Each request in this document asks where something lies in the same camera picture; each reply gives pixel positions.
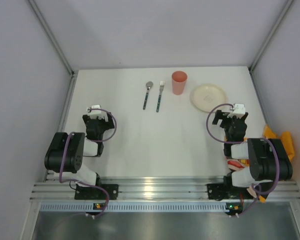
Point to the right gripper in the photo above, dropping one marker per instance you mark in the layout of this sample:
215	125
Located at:
231	120

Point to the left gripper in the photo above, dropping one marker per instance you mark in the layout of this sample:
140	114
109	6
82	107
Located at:
97	120

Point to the cream round plate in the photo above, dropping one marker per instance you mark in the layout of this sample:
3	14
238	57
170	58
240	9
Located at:
206	97

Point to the orange cartoon placemat cloth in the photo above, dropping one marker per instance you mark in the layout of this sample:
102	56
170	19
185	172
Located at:
282	142

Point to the spoon with teal handle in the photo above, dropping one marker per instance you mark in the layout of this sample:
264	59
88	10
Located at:
149	85

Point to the pink plastic cup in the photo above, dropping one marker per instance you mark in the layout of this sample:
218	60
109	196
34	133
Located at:
179	79

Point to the fork with teal handle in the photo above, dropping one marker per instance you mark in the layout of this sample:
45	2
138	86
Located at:
161	89

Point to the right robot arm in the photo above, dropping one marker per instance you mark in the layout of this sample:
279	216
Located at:
268	161

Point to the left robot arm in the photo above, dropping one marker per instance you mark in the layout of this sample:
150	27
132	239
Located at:
67	151

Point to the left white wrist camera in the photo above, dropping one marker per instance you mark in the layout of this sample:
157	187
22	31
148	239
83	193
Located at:
95	112

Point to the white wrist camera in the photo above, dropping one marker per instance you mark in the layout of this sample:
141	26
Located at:
238	110
95	112

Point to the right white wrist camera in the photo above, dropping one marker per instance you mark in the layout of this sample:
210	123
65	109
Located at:
238	110

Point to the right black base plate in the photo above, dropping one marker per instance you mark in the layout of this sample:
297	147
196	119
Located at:
219	191

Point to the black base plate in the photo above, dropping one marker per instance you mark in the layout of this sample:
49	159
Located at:
219	191
90	193

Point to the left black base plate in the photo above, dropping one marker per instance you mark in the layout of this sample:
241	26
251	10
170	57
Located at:
90	193

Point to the aluminium rail frame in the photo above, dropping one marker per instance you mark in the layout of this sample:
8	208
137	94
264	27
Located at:
134	189

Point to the perforated cable duct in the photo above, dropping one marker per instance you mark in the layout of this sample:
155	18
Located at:
141	207

